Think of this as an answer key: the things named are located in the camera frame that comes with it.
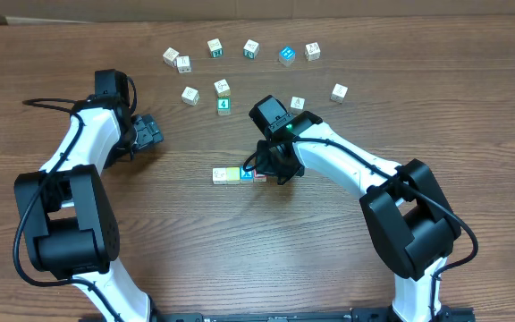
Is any blue sided front block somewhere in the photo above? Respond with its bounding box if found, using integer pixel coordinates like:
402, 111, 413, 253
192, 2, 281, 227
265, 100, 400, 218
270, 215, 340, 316
290, 97, 305, 114

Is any plain block far right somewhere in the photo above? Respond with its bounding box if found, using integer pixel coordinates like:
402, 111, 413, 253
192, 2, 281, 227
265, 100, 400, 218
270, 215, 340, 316
330, 83, 348, 104

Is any green L wooden block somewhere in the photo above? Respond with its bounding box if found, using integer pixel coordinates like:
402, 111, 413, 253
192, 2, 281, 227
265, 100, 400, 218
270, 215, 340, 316
212, 167, 227, 185

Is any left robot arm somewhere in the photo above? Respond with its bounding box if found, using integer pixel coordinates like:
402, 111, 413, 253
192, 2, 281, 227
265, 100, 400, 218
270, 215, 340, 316
13, 69, 163, 321

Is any plain wooden block far left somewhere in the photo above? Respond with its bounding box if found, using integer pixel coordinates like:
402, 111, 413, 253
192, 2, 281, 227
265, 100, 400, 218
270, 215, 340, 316
163, 47, 180, 68

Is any green top wooden block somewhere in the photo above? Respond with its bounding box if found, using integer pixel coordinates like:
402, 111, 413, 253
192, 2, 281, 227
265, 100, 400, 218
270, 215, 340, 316
216, 97, 232, 115

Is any yellow sided wooden block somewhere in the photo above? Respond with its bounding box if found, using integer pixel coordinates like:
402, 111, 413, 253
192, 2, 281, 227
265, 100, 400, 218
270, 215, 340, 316
214, 79, 231, 97

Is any yellow top wooden block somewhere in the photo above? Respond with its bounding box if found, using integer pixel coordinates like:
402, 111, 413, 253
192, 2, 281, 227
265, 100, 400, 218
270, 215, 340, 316
225, 166, 241, 184

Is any cardboard back wall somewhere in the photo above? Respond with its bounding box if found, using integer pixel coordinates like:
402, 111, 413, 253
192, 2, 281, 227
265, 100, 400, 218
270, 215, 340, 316
0, 0, 515, 25

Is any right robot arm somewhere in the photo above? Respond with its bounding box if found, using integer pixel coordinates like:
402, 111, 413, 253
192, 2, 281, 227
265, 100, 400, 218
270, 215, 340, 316
244, 96, 473, 321

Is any plain block above red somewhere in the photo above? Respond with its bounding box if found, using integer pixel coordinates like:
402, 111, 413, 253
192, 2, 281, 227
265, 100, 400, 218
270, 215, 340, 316
182, 87, 199, 106

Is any blue X wooden block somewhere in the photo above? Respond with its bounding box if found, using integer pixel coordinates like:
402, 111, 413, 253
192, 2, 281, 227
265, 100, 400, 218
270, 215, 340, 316
240, 166, 254, 183

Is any teal sided wooden block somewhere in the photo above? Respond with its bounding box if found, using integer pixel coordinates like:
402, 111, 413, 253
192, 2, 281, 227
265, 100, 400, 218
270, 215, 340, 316
243, 39, 259, 59

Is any blue top wooden block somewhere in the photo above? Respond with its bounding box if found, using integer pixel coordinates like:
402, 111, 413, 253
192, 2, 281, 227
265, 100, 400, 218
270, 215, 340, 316
279, 47, 296, 67

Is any plain wooden block top right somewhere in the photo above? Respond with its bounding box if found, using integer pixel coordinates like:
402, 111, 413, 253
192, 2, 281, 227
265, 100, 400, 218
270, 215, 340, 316
305, 42, 321, 61

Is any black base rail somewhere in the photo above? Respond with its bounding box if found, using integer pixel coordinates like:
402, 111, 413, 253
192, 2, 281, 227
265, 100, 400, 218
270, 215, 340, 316
149, 306, 477, 322

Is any red top wooden block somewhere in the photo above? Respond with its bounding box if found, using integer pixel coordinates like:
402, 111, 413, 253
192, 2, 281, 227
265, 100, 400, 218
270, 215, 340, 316
254, 173, 267, 182

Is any plain wooden block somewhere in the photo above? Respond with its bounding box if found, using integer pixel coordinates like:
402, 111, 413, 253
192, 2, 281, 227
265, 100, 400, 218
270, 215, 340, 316
176, 55, 192, 73
207, 38, 224, 58
163, 47, 180, 68
305, 42, 321, 61

